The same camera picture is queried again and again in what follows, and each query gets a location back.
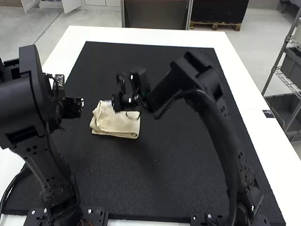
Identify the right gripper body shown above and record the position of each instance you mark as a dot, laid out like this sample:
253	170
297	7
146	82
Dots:
122	100

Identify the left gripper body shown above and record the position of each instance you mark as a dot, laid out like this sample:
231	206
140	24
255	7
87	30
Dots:
70	108

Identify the pale towel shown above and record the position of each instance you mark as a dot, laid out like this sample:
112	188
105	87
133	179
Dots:
113	124

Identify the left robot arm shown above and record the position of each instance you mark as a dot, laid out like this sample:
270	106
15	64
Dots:
23	94

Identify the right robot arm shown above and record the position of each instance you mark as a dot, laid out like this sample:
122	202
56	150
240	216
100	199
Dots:
211	99

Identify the black mat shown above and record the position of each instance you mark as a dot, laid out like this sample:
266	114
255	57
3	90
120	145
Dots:
152	153

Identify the metal framed black cabinet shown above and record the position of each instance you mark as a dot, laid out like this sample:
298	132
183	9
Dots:
155	14

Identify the grey cupboard with closed doors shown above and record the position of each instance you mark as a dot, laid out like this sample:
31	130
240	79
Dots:
101	3

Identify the grey cupboard with open doors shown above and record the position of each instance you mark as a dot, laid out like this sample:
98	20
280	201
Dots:
70	5

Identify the wooden pallet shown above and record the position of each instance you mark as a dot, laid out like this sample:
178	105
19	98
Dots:
215	24

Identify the black stack of sheets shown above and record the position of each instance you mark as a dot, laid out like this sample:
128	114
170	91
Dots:
218	10

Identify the metal shelf rack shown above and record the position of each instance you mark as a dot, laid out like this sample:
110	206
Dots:
281	73

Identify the grey crate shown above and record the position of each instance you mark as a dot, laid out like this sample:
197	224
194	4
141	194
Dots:
291	63
287	120

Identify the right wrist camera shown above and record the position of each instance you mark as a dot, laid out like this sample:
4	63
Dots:
140	78

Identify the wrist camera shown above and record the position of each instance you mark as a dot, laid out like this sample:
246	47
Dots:
59	81
140	78

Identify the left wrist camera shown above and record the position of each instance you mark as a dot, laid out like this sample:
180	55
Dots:
59	81

